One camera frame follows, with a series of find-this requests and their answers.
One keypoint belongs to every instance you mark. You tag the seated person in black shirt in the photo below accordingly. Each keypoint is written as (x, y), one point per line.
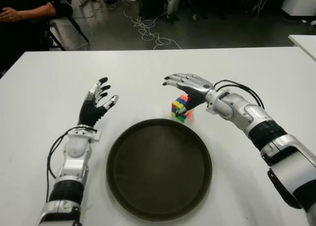
(37, 13)

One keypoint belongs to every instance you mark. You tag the multicolour Rubik's cube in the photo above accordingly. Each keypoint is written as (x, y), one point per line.
(176, 104)

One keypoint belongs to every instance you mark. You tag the white humanoid robot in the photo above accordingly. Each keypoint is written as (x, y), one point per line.
(171, 3)

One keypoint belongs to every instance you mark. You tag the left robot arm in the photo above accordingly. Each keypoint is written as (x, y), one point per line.
(74, 147)

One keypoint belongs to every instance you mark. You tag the black chair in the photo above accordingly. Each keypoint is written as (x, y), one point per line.
(79, 30)

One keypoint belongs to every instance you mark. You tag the white cabinet with black base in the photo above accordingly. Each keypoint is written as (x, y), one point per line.
(301, 3)

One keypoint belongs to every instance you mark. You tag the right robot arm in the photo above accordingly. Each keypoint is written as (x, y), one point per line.
(247, 112)

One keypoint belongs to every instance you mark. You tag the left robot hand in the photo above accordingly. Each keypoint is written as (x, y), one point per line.
(89, 111)

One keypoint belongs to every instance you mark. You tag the dark brown round plate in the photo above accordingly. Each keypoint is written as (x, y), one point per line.
(158, 166)

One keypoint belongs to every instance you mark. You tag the white side table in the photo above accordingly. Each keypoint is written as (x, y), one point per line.
(306, 43)

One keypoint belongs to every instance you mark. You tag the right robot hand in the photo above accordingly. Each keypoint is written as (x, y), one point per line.
(195, 90)

